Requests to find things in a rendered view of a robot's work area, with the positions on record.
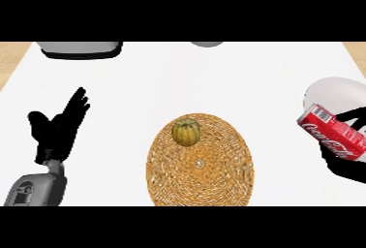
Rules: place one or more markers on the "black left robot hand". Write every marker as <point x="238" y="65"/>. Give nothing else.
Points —
<point x="56" y="132"/>

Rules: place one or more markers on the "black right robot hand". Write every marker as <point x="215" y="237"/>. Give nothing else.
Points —
<point x="345" y="166"/>

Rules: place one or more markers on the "red soda can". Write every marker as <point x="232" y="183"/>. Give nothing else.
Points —
<point x="334" y="130"/>

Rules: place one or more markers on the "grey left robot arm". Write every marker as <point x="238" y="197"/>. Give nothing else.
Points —
<point x="38" y="187"/>

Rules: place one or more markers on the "white plate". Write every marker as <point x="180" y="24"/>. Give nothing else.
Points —
<point x="338" y="93"/>

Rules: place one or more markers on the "woven straw placemat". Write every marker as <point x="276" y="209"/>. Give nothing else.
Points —
<point x="199" y="168"/>

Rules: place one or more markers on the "grey and black appliance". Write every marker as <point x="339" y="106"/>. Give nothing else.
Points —
<point x="80" y="50"/>

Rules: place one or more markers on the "green striped squash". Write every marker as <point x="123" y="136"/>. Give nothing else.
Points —
<point x="186" y="131"/>

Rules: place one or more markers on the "grey round object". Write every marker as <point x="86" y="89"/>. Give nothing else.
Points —
<point x="207" y="44"/>

